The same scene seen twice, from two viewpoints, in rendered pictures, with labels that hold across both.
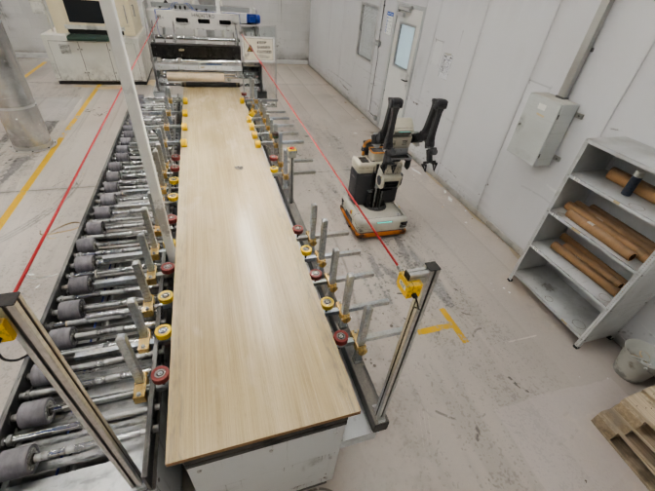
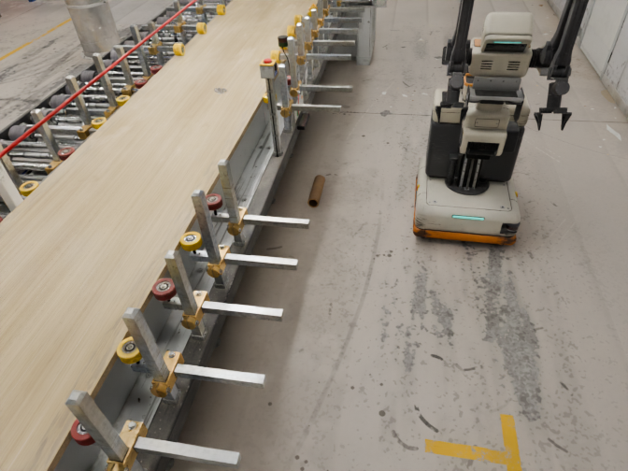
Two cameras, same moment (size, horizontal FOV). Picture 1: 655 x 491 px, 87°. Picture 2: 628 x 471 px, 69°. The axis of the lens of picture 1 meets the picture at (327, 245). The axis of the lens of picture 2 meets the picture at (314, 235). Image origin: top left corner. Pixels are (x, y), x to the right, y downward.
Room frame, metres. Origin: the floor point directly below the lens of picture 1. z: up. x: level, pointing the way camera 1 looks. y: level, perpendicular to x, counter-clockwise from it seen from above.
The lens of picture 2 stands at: (1.00, -0.99, 2.07)
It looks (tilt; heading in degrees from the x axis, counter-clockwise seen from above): 42 degrees down; 33
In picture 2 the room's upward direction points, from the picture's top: 4 degrees counter-clockwise
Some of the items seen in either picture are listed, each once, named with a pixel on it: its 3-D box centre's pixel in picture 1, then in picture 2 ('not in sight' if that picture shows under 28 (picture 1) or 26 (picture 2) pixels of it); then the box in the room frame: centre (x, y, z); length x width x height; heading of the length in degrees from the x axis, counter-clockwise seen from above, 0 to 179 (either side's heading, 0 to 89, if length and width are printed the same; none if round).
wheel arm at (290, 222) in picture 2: (322, 236); (260, 221); (2.16, 0.05, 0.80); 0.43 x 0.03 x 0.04; 111
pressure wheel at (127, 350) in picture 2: (327, 307); (135, 356); (1.39, -0.03, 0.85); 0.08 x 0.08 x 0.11
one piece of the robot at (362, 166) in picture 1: (375, 177); (474, 133); (3.68, -0.48, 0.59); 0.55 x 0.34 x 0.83; 109
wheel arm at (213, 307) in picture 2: (343, 279); (222, 308); (1.69, -0.13, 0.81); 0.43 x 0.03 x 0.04; 111
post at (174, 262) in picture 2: (332, 278); (189, 303); (1.62, -0.05, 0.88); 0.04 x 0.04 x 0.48; 21
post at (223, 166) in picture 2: (312, 231); (233, 209); (2.09, 0.12, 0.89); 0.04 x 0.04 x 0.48; 21
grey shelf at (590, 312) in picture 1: (599, 245); not in sight; (2.46, -2.31, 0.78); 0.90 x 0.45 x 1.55; 21
